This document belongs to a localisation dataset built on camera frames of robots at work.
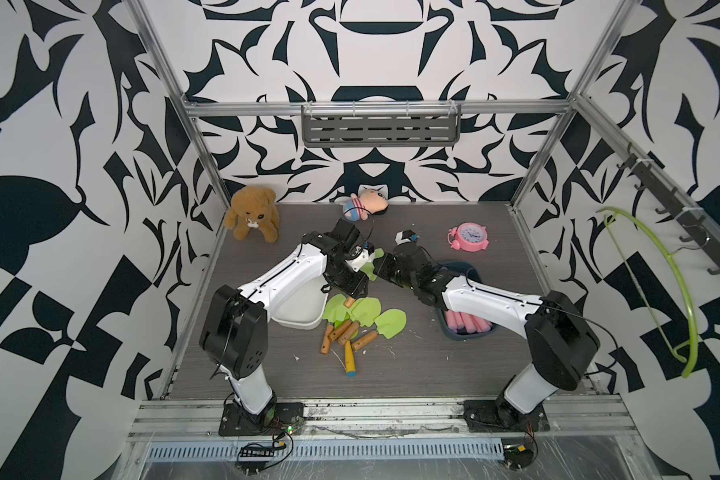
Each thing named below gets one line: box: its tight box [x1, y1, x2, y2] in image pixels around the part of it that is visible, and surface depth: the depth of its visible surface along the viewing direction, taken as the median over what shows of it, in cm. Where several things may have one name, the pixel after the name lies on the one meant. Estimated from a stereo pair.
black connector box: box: [499, 444, 533, 477], surface depth 72 cm
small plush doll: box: [343, 184, 389, 222], surface depth 114 cm
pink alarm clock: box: [447, 222, 489, 253], surface depth 110 cm
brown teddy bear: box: [224, 186, 281, 244], surface depth 99 cm
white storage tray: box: [271, 275, 328, 330], surface depth 88 cm
